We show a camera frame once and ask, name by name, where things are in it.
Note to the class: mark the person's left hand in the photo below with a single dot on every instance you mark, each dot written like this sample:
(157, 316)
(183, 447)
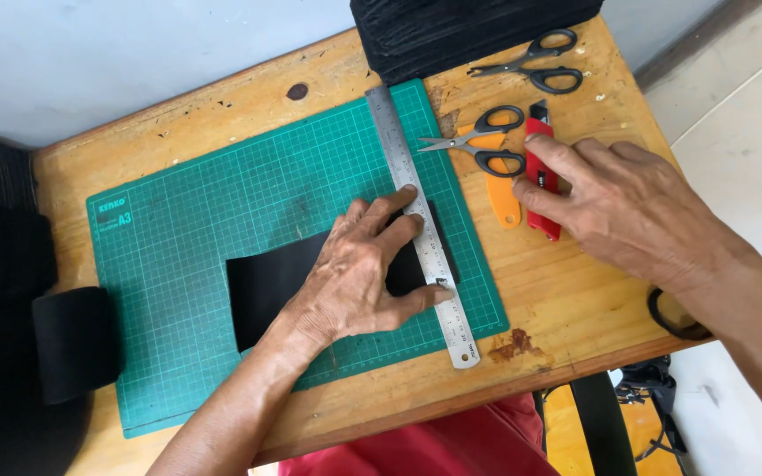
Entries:
(348, 284)

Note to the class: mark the person's right hand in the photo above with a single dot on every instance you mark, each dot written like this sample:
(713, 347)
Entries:
(619, 198)

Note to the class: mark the black fabric piece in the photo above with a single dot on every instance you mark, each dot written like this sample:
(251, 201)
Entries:
(268, 284)

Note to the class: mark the red utility knife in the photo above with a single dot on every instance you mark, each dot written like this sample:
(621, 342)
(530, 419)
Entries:
(540, 178)

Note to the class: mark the steel ruler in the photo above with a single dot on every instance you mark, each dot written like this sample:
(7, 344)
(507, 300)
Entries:
(420, 225)

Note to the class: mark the wooden table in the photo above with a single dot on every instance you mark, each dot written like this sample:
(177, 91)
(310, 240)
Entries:
(573, 297)

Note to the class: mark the orange utility knife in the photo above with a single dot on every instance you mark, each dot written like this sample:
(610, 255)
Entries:
(501, 192)

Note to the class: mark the black elastic band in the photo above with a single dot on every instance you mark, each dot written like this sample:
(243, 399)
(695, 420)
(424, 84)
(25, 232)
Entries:
(669, 317)

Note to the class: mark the green cutting mat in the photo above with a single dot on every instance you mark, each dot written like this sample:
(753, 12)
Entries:
(222, 218)

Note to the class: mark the all-black scissors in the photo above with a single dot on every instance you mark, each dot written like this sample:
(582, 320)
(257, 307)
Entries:
(540, 63)

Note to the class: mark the person's red shorts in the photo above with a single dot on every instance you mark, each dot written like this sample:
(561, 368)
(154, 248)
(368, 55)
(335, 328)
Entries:
(420, 443)

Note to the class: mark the black table leg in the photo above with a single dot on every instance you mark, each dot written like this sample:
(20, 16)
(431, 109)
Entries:
(602, 426)

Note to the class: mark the stack of black fabric pieces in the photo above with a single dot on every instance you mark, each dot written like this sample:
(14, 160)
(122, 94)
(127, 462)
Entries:
(460, 30)

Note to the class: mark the black fabric roll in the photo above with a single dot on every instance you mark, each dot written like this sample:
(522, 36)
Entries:
(73, 344)

